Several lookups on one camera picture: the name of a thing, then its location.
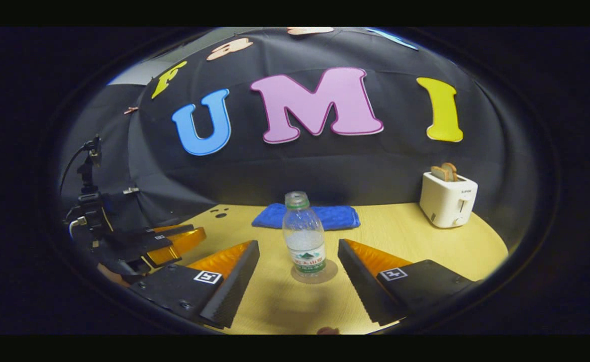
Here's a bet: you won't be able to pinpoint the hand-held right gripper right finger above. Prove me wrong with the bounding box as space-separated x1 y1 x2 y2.
337 238 479 326

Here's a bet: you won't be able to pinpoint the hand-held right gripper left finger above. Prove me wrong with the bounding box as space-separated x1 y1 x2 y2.
129 239 260 330

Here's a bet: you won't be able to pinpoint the round brown coaster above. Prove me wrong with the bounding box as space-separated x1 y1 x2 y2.
290 259 338 285

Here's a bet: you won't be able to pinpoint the clear plastic water bottle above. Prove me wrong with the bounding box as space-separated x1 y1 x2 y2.
282 191 327 277

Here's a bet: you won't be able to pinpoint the blue towel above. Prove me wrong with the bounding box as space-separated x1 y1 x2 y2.
251 203 361 231

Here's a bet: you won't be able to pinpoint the white toaster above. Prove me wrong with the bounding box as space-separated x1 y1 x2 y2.
419 172 478 229

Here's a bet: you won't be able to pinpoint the black backdrop cloth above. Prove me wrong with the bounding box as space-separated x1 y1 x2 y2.
59 28 537 252

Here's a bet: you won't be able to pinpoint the toast slices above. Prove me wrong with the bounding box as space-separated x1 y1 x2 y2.
431 162 459 183

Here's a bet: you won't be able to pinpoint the black cable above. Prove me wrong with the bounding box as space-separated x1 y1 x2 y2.
58 143 92 199

